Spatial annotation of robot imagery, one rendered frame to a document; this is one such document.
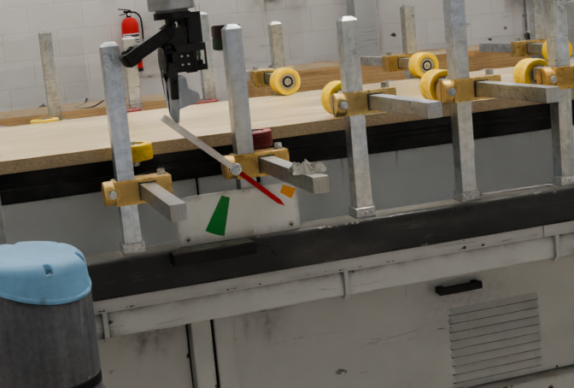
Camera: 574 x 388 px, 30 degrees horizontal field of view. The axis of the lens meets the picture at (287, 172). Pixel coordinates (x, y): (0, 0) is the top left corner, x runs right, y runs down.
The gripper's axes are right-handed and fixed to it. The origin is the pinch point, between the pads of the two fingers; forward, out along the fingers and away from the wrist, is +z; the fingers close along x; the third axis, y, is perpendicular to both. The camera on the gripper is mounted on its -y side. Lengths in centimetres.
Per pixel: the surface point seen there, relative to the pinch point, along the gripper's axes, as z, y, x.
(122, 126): 1.1, -9.0, 6.0
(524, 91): 2, 68, -16
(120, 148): 5.4, -10.0, 6.0
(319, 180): 11.6, 19.2, -28.0
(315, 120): 7.2, 36.7, 22.4
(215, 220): 22.5, 7.4, 5.2
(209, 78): 1, 36, 115
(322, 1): -15, 291, 717
